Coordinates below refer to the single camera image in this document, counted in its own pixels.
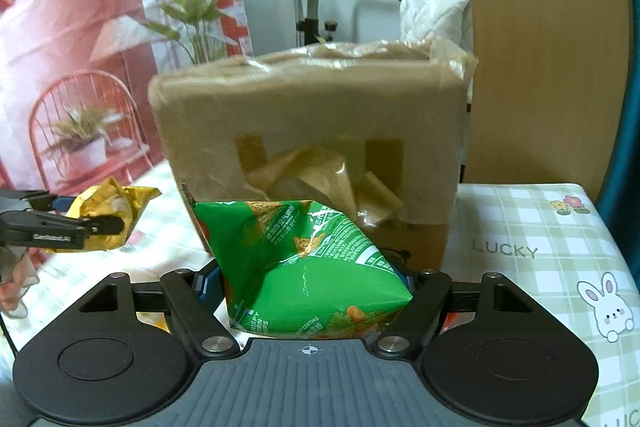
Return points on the brown cardboard box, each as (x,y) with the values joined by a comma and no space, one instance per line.
(310,107)

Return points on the clear snack packet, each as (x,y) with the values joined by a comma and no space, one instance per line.
(17,287)

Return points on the plaid bunny tablecloth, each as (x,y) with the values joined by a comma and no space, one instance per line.
(525,227)

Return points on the printed wall cloth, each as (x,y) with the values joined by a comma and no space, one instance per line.
(75,7)

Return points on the yellow snack packet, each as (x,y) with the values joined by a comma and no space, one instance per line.
(100,202)

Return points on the light wooden board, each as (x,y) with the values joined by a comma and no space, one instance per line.
(540,57)

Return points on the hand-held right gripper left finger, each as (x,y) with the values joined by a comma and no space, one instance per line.
(187,307)

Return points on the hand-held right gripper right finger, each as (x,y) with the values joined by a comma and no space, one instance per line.
(425,299)

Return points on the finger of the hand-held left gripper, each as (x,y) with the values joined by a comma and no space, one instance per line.
(55,229)
(30,199)

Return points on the white quilted cloth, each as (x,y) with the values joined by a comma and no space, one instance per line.
(435,17)

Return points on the orange snack packet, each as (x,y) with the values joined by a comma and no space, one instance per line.
(457,319)

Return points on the green snack bag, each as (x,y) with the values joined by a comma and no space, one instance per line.
(310,277)

